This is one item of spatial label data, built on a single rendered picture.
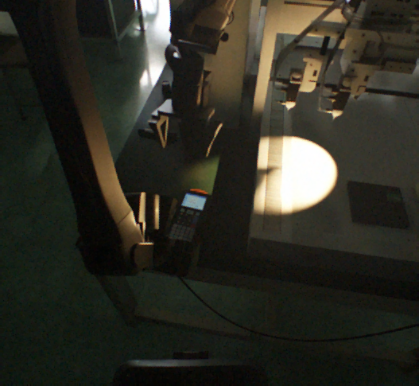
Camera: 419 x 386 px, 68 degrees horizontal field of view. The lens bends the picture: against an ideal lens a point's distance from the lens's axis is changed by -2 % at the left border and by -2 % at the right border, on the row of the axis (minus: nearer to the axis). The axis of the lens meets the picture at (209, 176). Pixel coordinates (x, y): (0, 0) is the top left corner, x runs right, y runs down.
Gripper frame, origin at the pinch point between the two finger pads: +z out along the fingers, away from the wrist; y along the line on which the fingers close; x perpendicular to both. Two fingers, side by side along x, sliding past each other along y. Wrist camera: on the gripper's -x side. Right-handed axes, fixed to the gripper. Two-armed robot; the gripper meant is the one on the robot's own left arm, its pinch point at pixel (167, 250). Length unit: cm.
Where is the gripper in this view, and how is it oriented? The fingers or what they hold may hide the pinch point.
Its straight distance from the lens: 71.5
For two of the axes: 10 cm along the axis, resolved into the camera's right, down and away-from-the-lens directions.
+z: 1.2, 2.0, 9.7
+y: -9.6, -2.1, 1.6
